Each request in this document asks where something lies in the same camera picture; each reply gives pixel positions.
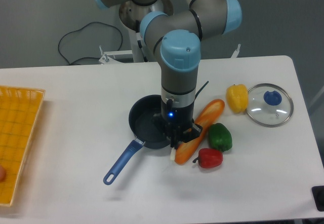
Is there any red bell pepper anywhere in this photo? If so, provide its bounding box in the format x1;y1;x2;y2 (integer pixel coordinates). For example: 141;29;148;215
192;148;223;169

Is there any white green onion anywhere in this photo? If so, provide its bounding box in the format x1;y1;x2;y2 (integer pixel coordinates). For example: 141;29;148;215
170;147;176;161

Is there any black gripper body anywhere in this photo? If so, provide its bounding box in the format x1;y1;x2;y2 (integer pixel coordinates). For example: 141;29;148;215
152;102;203;143

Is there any black cable on floor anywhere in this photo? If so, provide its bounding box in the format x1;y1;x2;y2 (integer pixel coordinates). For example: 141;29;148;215
58;21;124;66

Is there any black device at table edge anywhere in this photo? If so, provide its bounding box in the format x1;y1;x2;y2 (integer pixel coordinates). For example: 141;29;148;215
311;185;324;212

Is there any yellow woven basket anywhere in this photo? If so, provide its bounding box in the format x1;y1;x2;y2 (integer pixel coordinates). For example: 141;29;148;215
1;86;46;207

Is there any green bell pepper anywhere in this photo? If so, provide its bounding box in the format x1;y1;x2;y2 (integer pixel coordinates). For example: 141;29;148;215
208;123;232;152

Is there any yellow bell pepper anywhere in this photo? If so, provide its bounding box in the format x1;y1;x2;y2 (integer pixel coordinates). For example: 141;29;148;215
226;84;249;114

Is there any orange baguette bread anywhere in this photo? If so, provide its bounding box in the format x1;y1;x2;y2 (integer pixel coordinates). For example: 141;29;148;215
174;98;226;166

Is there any glass lid with blue knob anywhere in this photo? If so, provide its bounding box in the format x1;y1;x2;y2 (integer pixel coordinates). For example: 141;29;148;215
246;83;294;128

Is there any dark blue pot with handle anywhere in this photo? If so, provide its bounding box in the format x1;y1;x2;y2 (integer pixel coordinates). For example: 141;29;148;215
103;95;170;185

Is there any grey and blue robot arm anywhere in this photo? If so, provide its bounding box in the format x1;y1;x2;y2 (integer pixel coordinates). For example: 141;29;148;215
139;0;242;148

